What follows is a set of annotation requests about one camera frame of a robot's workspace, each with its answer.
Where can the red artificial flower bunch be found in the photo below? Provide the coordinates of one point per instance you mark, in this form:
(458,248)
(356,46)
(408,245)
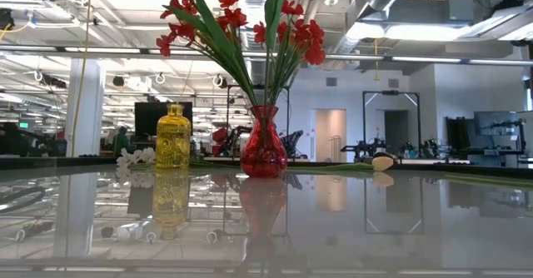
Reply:
(310,41)
(235,18)

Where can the peach artificial tulip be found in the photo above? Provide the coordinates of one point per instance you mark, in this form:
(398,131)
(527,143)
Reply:
(384,162)

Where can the black background robot arm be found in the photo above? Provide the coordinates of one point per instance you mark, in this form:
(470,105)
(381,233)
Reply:
(293,142)
(366,149)

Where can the red glass vase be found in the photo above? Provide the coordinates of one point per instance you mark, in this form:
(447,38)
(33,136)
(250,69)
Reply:
(263,153)

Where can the yellow glass vase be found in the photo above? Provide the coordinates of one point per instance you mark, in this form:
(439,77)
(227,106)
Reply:
(172,140)

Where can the red and black machine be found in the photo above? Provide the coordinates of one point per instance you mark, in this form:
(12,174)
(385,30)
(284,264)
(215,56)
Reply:
(220,136)

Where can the black monitor screen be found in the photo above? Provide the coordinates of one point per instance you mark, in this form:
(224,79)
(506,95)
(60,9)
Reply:
(145,117)

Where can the white artificial flower spray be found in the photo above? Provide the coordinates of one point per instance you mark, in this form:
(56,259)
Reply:
(133,157)

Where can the person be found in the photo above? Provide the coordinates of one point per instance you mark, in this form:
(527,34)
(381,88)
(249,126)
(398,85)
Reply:
(121,141)

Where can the white building pillar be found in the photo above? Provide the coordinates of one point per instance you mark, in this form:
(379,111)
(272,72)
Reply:
(85,111)

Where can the grey background monitor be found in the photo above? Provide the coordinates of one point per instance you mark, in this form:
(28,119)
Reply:
(487,122)

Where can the green exit sign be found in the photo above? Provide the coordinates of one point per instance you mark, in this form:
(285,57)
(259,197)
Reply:
(23,125)

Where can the black background rig frame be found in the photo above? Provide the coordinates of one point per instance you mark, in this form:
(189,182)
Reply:
(391,92)

